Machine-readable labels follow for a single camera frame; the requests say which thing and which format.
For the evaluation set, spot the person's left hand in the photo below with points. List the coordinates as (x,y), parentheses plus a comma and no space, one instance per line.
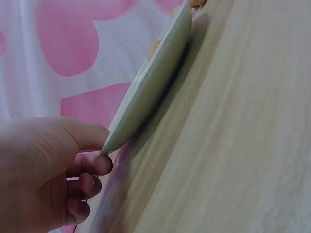
(34,170)

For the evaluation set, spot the person's left thumb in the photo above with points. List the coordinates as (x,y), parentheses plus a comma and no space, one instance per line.
(82,136)

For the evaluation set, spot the pale green plate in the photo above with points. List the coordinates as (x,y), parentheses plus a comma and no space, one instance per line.
(150,92)

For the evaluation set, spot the tan round snack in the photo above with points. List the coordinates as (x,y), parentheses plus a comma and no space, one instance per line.
(198,2)

